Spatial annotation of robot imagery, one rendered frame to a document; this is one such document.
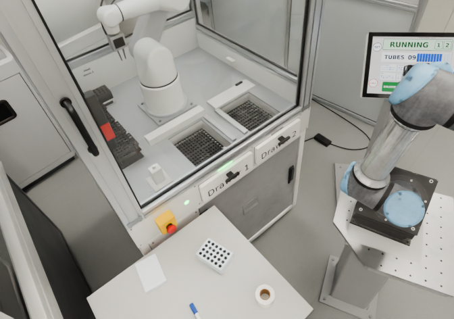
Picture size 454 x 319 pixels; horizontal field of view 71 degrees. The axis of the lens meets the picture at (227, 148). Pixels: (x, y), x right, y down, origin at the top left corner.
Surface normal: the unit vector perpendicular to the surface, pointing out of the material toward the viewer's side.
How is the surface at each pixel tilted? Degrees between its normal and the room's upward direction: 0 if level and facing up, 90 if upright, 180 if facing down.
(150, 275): 0
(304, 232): 0
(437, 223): 0
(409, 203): 47
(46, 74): 90
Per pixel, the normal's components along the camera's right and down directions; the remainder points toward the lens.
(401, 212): -0.30, 0.05
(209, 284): -0.08, -0.68
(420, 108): -0.61, 0.61
